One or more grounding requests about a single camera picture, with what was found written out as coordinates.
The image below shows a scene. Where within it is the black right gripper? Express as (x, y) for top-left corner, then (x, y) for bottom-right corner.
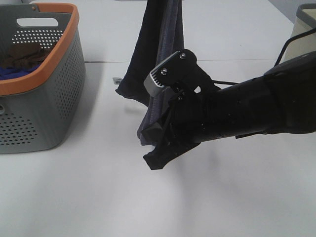
(141, 82), (220, 170)

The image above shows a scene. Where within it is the dark grey towel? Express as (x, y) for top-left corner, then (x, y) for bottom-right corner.
(116, 0), (184, 146)

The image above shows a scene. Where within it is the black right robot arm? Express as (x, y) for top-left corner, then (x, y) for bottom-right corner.
(142, 49), (316, 170)

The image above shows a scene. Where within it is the brown towel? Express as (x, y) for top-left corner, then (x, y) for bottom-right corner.
(0, 42), (52, 69)

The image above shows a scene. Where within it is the blue towel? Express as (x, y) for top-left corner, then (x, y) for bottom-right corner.
(0, 65), (40, 80)

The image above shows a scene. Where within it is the grey basket with orange rim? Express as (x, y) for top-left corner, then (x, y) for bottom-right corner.
(0, 2), (85, 154)

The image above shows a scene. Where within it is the beige basket with grey rim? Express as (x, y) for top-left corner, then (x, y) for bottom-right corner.
(281, 3), (316, 62)

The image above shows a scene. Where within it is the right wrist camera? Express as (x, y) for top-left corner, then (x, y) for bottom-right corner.
(144, 49), (197, 97)

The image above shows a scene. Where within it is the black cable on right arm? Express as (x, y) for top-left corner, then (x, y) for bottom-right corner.
(211, 27), (316, 86)

